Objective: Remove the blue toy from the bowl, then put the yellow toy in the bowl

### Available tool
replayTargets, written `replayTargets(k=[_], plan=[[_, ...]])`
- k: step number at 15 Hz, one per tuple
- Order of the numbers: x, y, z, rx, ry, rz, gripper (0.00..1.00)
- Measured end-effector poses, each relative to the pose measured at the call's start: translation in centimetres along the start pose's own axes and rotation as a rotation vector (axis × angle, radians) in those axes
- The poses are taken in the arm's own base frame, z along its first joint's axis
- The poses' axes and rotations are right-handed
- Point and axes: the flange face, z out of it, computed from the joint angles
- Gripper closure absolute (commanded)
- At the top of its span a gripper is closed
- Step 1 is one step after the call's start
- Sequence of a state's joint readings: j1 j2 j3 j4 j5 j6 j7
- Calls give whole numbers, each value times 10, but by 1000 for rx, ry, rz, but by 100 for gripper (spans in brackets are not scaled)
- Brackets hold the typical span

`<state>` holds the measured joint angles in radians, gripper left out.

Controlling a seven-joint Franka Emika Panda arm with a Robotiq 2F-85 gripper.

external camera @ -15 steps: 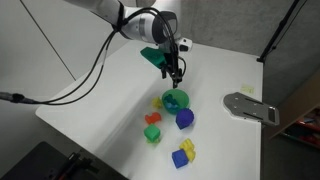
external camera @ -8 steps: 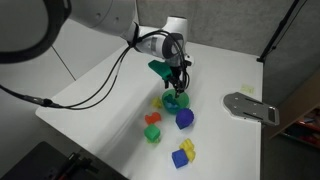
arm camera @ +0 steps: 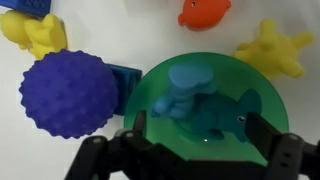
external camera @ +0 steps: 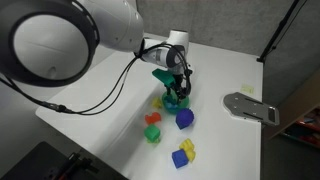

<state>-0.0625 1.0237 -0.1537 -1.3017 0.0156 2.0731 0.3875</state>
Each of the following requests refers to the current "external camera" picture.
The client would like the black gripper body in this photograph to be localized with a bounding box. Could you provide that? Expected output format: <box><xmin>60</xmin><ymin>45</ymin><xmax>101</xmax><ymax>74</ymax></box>
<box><xmin>172</xmin><ymin>71</ymin><xmax>193</xmax><ymax>98</ymax></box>

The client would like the yellow spiky toy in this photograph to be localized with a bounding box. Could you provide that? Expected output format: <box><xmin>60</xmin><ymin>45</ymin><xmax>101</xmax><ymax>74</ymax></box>
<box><xmin>151</xmin><ymin>96</ymin><xmax>164</xmax><ymax>110</ymax></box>

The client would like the green plastic bowl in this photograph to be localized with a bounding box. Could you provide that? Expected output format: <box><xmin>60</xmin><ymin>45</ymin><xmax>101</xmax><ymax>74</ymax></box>
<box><xmin>161</xmin><ymin>91</ymin><xmax>190</xmax><ymax>115</ymax></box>

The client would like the purple bumpy ball toy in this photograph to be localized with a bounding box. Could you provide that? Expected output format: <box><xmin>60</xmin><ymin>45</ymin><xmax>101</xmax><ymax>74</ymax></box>
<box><xmin>175</xmin><ymin>107</ymin><xmax>195</xmax><ymax>128</ymax></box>

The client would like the orange animal toy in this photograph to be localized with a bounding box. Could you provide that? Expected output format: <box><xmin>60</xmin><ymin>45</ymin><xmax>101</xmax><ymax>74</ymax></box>
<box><xmin>144</xmin><ymin>111</ymin><xmax>163</xmax><ymax>126</ymax></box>

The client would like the green cube toy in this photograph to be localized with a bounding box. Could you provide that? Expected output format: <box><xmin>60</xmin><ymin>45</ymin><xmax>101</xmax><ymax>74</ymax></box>
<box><xmin>143</xmin><ymin>124</ymin><xmax>162</xmax><ymax>144</ymax></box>

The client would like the yellow chunky toy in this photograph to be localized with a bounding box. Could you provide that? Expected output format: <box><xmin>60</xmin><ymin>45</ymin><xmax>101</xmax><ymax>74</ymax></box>
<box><xmin>178</xmin><ymin>138</ymin><xmax>197</xmax><ymax>163</ymax></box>

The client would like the bright blue cube toy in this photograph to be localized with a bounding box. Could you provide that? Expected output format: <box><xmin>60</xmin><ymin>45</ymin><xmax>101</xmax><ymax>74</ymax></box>
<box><xmin>171</xmin><ymin>148</ymin><xmax>190</xmax><ymax>170</ymax></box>

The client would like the grey metal mounting plate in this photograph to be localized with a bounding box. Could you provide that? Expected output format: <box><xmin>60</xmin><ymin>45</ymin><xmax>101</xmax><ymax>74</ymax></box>
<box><xmin>222</xmin><ymin>92</ymin><xmax>280</xmax><ymax>127</ymax></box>

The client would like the pale yellow sticky note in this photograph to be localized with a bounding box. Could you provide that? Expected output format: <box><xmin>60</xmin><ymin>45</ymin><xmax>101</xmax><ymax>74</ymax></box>
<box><xmin>240</xmin><ymin>83</ymin><xmax>255</xmax><ymax>95</ymax></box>

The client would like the black tripod stand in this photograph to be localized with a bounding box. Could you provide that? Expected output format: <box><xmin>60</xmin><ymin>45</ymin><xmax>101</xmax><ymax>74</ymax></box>
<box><xmin>256</xmin><ymin>0</ymin><xmax>309</xmax><ymax>64</ymax></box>

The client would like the cardboard box with toys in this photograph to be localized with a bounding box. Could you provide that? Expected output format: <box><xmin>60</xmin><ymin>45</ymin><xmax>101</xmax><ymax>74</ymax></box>
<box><xmin>266</xmin><ymin>71</ymin><xmax>320</xmax><ymax>149</ymax></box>

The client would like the black platform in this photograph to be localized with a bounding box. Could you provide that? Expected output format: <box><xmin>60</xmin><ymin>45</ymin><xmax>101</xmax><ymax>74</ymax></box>
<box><xmin>0</xmin><ymin>141</ymin><xmax>129</xmax><ymax>180</ymax></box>

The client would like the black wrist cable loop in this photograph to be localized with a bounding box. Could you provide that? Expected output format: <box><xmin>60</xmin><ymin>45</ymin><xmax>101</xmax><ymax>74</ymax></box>
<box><xmin>134</xmin><ymin>43</ymin><xmax>194</xmax><ymax>99</ymax></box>

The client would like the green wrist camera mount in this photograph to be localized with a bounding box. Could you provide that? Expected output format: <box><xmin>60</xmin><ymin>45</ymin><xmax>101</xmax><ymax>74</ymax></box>
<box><xmin>151</xmin><ymin>68</ymin><xmax>176</xmax><ymax>88</ymax></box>

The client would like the long black cable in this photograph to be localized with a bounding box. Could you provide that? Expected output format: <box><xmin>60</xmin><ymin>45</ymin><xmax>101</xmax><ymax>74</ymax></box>
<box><xmin>0</xmin><ymin>46</ymin><xmax>144</xmax><ymax>116</ymax></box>

